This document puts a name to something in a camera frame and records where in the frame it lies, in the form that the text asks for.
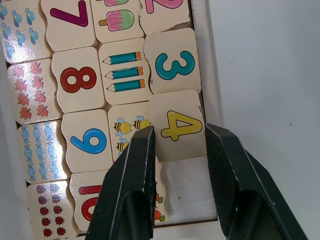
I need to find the pink number two tile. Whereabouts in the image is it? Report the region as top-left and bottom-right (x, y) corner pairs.
(138, 0), (191, 36)

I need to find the purple number seven tile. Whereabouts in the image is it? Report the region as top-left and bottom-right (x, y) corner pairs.
(40, 0), (99, 53)

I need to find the blue number nine tile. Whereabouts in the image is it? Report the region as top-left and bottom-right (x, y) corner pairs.
(60, 108), (116, 174)

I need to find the maple leaves picture tile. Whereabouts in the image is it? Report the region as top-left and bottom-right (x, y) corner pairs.
(7, 58), (63, 125)

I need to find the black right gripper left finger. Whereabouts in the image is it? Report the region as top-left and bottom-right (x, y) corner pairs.
(85, 124), (158, 240)

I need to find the carrots picture tile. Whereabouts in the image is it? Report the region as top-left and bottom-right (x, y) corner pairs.
(154, 161), (170, 228)

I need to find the red number ten tile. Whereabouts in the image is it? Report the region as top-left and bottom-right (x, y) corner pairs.
(69, 169), (110, 236)

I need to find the red number eight tile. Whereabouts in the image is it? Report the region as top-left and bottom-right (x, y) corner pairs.
(51, 46), (106, 114)

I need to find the teal number three tile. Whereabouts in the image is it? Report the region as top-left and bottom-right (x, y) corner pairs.
(144, 27), (202, 95)

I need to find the three pencils picture tile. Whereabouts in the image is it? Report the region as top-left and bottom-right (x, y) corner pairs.
(98, 37), (154, 105)

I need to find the ice cream picture tile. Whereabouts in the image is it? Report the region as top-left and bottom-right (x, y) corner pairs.
(90, 0), (146, 43)

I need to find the bees picture tile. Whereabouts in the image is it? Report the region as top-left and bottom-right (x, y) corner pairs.
(107, 101), (154, 163)

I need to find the blue candies picture tile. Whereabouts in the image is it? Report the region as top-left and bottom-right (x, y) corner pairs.
(16, 119), (71, 185)

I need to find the ladybugs picture tile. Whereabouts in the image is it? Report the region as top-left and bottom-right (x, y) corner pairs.
(26, 180), (77, 240)

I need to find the yellow number four tile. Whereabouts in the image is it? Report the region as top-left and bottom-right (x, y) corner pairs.
(148, 89), (207, 163)

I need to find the white wooden puzzle board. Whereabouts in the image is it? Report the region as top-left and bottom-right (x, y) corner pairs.
(0, 0), (222, 240)

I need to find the blue hats picture tile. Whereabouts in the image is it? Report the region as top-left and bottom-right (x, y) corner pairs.
(0, 0), (52, 65)

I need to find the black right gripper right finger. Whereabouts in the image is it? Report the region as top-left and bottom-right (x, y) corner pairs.
(204, 122), (309, 240)

